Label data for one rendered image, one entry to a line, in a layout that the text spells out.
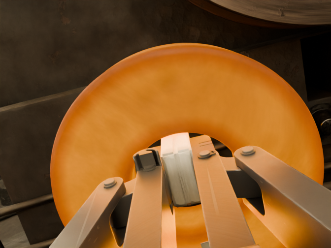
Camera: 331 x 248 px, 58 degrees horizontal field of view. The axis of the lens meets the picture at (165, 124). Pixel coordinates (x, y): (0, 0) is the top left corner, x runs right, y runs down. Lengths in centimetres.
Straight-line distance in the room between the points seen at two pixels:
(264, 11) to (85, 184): 23
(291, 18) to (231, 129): 18
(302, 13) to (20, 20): 37
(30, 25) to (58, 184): 35
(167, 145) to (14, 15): 39
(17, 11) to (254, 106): 41
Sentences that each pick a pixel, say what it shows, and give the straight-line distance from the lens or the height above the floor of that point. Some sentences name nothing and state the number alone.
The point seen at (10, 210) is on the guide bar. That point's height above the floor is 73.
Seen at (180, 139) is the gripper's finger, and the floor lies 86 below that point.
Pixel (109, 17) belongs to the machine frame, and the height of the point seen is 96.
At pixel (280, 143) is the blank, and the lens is 17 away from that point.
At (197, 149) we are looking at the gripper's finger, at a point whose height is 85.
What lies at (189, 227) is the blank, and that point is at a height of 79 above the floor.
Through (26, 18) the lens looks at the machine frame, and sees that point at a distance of 50.
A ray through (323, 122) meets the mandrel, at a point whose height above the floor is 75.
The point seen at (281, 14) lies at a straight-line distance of 32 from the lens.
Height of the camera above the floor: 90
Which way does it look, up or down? 15 degrees down
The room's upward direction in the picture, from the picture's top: 14 degrees counter-clockwise
